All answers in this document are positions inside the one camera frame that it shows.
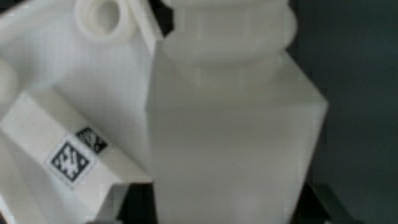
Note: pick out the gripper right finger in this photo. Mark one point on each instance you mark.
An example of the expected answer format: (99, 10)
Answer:
(320, 209)

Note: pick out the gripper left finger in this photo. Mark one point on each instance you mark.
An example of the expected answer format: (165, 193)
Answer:
(128, 207)

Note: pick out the white desk leg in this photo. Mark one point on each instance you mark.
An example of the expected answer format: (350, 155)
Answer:
(234, 114)

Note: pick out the white desk top tray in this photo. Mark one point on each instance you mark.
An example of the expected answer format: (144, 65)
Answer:
(76, 45)

